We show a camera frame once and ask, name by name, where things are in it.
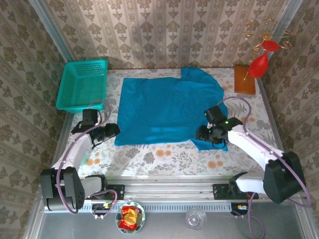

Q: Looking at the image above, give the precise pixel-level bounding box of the blue t-shirt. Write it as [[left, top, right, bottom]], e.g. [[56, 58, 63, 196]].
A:
[[114, 66, 229, 152]]

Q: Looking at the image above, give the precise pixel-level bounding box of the floral tablecloth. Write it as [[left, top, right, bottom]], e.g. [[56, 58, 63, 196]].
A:
[[58, 68, 286, 177]]

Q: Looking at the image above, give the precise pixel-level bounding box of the teal plastic basket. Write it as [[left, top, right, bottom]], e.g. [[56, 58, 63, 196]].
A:
[[55, 59, 109, 115]]

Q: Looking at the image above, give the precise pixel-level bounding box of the orange wooden block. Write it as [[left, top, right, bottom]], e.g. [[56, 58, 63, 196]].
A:
[[233, 65, 257, 96]]

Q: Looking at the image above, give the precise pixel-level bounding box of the red plastic wine glass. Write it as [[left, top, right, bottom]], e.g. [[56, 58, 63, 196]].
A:
[[248, 40, 279, 79]]

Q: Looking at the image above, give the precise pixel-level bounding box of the clear glass tumbler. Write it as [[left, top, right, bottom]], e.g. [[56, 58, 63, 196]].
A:
[[185, 207, 207, 230]]

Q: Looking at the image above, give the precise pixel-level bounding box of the red yellow snack bag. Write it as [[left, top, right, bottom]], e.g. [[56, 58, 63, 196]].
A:
[[118, 206, 143, 230]]

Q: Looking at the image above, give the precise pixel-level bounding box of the patterned round plate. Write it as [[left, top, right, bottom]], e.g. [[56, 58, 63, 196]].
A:
[[115, 201, 147, 235]]

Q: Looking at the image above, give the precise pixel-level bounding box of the grey metal tray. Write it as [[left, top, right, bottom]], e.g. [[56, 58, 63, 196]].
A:
[[23, 195, 319, 239]]

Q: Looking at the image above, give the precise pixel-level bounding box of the red and gold ornament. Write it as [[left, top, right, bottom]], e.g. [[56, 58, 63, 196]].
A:
[[243, 18, 293, 81]]

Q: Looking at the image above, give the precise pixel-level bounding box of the aluminium frame rail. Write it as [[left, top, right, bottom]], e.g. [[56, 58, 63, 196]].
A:
[[37, 175, 308, 202]]

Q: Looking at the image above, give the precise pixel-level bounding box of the black wired connector bracket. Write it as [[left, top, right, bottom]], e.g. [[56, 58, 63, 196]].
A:
[[91, 203, 112, 217], [230, 202, 249, 217]]

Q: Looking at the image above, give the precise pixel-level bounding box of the aluminium frame post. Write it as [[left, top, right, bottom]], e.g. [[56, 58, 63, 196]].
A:
[[28, 0, 74, 63], [270, 0, 304, 43]]

